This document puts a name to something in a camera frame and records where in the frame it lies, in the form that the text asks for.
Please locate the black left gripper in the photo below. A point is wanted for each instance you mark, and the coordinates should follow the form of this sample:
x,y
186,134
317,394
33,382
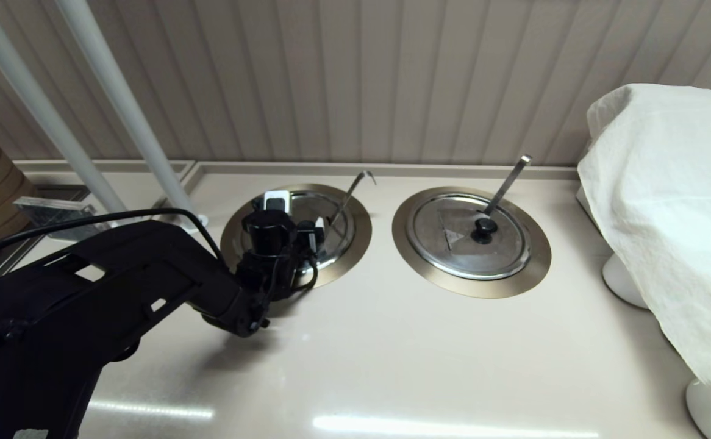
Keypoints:
x,y
276,274

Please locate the steel lid with black knob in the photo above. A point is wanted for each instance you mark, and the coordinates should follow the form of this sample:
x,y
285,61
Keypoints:
x,y
337,244
453,256

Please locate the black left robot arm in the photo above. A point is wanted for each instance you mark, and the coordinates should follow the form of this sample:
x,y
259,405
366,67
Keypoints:
x,y
87,292

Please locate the white pole base flange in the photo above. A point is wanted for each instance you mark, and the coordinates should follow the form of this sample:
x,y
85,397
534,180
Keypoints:
x,y
200,221

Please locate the thick white support pole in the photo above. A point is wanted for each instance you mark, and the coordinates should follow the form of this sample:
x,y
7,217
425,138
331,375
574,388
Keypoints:
x,y
128,110

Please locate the clear acrylic sign block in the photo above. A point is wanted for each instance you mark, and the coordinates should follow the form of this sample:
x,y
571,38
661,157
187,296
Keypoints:
x,y
50,210

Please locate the thin grey-white support pole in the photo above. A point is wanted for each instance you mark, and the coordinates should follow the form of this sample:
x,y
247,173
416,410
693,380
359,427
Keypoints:
x,y
38,103

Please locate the white cloth covered appliance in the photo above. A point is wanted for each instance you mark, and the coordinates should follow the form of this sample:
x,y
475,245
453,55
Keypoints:
x,y
666,213

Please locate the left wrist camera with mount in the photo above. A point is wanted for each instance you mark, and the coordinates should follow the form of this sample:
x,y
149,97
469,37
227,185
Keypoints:
x,y
268,235

